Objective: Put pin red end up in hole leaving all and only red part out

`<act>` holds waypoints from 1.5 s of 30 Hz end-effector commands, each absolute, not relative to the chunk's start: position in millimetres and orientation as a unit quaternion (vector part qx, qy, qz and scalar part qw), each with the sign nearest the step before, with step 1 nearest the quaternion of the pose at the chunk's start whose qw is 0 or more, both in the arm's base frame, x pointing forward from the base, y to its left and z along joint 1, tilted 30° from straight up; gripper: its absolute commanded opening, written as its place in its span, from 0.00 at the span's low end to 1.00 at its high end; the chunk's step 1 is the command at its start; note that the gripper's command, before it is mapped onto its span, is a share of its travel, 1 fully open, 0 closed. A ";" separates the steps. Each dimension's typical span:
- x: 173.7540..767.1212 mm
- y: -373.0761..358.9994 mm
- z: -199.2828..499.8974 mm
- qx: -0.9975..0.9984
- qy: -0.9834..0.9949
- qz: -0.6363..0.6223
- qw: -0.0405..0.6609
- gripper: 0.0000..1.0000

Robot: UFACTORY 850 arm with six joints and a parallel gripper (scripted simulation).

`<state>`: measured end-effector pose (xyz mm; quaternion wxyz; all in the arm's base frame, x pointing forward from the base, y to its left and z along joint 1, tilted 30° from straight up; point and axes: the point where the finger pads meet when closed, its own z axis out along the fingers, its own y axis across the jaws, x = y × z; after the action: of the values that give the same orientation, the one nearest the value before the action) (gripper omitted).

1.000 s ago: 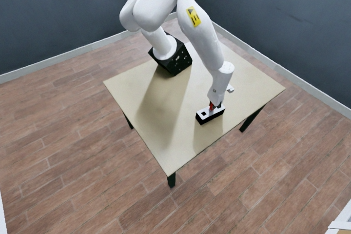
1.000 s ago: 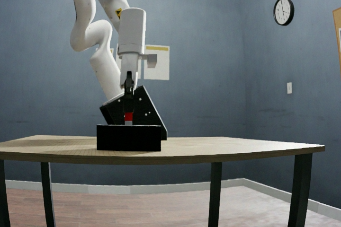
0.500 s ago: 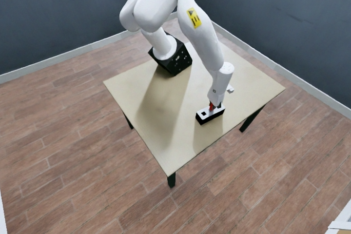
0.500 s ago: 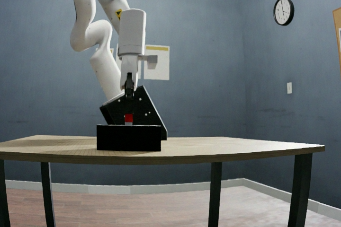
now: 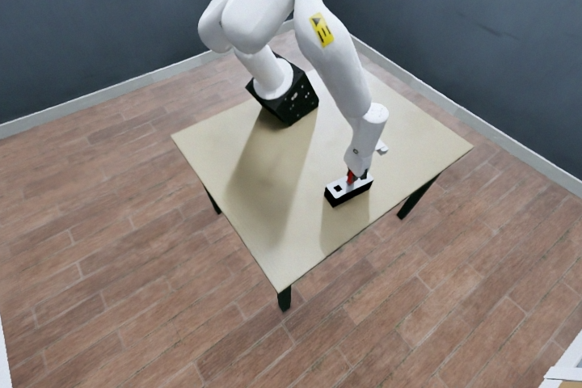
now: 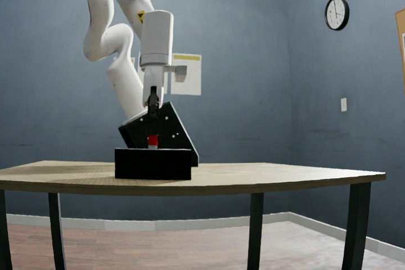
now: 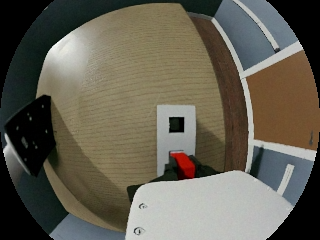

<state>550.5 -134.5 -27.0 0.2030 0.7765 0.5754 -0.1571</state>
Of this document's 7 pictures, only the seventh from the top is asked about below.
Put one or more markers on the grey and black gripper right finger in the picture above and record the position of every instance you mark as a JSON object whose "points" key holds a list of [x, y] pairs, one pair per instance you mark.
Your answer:
{"points": [[200, 170]]}

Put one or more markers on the red and grey pin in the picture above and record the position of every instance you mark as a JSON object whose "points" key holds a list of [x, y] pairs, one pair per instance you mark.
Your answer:
{"points": [[185, 166]]}

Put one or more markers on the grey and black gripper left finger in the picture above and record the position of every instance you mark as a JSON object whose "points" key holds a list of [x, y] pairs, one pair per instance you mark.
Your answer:
{"points": [[169, 174]]}

